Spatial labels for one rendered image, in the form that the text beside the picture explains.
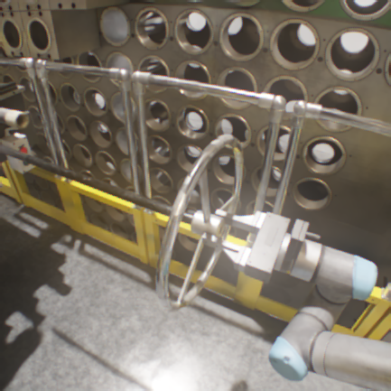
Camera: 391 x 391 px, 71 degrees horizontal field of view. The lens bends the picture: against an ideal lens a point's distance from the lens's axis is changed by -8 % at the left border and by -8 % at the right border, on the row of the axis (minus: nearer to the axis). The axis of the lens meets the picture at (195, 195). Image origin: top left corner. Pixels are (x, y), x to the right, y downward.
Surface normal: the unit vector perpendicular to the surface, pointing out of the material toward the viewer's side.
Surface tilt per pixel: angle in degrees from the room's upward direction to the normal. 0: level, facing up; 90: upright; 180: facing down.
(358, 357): 44
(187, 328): 0
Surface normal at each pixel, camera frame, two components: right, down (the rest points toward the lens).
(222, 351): 0.02, -0.78
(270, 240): -0.09, -0.63
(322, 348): -0.68, -0.60
